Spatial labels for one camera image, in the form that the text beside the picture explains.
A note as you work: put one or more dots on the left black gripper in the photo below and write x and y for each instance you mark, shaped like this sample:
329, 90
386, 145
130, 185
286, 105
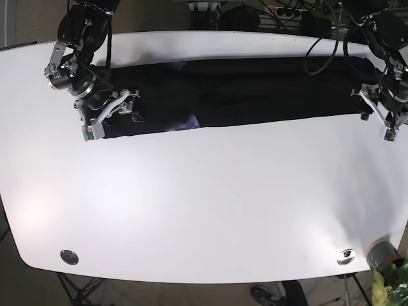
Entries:
387, 99

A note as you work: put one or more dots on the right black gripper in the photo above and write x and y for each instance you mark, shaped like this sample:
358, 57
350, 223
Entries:
106, 113

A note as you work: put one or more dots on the black printed T-shirt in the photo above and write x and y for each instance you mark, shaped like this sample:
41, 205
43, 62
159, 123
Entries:
234, 92

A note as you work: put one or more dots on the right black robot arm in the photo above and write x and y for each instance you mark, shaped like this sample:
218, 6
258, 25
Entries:
81, 63

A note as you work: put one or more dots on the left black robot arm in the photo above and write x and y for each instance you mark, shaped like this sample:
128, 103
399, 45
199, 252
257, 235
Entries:
386, 36

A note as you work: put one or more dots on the grey plant pot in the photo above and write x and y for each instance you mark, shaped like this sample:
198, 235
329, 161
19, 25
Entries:
382, 252

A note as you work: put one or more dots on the left silver table grommet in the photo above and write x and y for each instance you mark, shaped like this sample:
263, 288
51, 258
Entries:
69, 257

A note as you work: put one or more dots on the silver table grommet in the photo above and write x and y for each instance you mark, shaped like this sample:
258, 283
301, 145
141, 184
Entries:
346, 257
69, 257

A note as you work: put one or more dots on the right silver table grommet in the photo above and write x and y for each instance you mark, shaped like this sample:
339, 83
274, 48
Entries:
346, 257

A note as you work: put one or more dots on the green potted plant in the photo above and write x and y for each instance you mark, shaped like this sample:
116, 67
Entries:
390, 286

